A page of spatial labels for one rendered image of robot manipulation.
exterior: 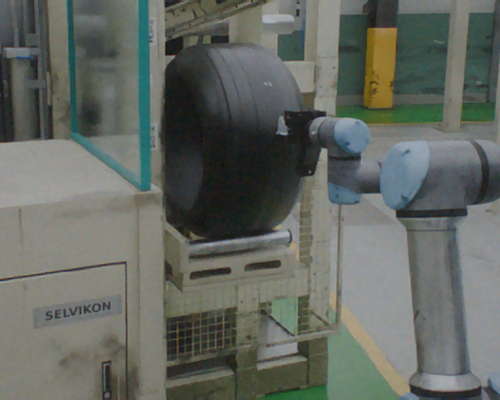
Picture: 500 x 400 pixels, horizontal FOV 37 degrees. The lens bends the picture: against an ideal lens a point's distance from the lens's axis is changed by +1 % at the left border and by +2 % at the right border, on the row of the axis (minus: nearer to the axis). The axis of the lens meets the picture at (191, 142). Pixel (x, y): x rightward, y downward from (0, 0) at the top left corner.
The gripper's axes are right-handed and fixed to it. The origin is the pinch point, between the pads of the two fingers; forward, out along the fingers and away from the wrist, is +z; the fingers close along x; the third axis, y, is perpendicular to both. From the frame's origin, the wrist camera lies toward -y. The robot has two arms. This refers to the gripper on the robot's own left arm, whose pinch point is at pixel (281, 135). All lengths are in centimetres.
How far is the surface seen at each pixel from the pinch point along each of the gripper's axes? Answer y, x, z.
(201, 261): -35.8, 17.5, 17.4
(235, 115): 6.0, 11.9, 2.5
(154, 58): 22.0, 28.2, 18.7
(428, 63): 17, -675, 776
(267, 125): 3.0, 3.3, 1.4
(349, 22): 85, -551, 801
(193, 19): 35, 1, 57
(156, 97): 11.3, 27.9, 19.8
